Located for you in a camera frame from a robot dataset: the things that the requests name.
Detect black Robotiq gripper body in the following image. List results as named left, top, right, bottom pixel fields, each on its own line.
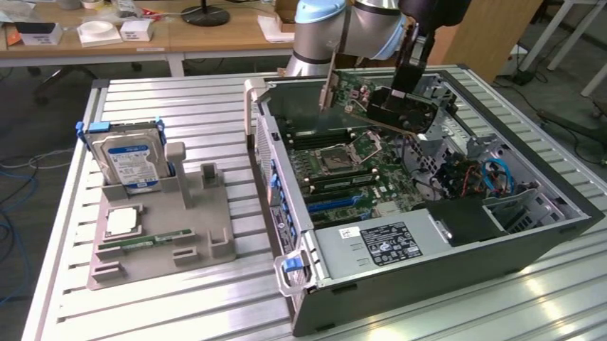
left=398, top=0, right=470, bottom=35

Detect green Nvidia graphics card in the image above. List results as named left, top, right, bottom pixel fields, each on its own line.
left=317, top=39, right=440, bottom=142

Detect wooden cabinet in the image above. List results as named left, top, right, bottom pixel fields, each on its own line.
left=425, top=0, right=544, bottom=82

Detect metal socket cover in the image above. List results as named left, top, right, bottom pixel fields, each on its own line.
left=349, top=129, right=385, bottom=161

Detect perforated metal drive cage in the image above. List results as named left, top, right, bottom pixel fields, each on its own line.
left=401, top=117, right=474, bottom=171

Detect black power adapter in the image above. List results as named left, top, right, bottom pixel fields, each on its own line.
left=509, top=69, right=536, bottom=87

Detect CPU socket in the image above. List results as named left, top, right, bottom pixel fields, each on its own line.
left=317, top=145, right=354, bottom=175

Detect cardboard box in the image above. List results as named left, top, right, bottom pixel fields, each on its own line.
left=273, top=0, right=300, bottom=23

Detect white foam sheets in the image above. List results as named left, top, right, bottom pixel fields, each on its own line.
left=257, top=13, right=297, bottom=43

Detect green motherboard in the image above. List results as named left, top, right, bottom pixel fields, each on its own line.
left=284, top=122, right=428, bottom=230

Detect black RAM stick with label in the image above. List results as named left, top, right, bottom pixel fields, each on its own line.
left=309, top=173, right=378, bottom=193

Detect black chair base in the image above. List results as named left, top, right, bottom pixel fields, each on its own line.
left=27, top=65, right=95, bottom=106
left=534, top=106, right=607, bottom=143

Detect blue PCIe expansion slot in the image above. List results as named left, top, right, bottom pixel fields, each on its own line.
left=304, top=195, right=362, bottom=214

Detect wooden desk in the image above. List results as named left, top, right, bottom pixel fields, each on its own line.
left=0, top=0, right=428, bottom=77

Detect black monitor stand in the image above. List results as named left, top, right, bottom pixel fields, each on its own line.
left=181, top=0, right=230, bottom=28

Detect metal disk bay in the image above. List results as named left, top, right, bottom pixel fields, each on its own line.
left=480, top=188, right=568, bottom=237

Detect grey power supply unit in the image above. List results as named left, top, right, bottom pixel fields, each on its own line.
left=302, top=208, right=450, bottom=283

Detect small white labelled box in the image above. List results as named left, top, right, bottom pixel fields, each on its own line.
left=118, top=18, right=155, bottom=42

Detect black open PC case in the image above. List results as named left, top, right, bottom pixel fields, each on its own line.
left=242, top=69, right=604, bottom=338

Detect hard disk with blue caddy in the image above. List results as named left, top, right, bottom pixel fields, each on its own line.
left=73, top=117, right=166, bottom=195

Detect white square container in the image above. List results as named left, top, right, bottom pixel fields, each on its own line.
left=77, top=20, right=123, bottom=48

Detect green RAM stick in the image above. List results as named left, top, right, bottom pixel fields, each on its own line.
left=97, top=229, right=195, bottom=249

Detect silver CPU chip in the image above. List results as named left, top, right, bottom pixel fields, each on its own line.
left=103, top=208, right=142, bottom=236

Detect grey plastic parts rack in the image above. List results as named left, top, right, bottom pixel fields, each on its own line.
left=85, top=141, right=237, bottom=291

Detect white box with black lid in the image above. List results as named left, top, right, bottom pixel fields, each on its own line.
left=13, top=21, right=63, bottom=46

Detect white table frame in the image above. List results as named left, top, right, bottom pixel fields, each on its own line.
left=518, top=0, right=607, bottom=97

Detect red wire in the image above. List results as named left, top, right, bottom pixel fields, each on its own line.
left=464, top=165, right=480, bottom=195

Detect blue SATA wire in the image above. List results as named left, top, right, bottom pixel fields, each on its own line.
left=480, top=158, right=517, bottom=198

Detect grey floor cable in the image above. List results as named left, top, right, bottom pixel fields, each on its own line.
left=0, top=147, right=74, bottom=172

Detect blue floor cable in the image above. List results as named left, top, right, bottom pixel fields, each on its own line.
left=0, top=170, right=39, bottom=306

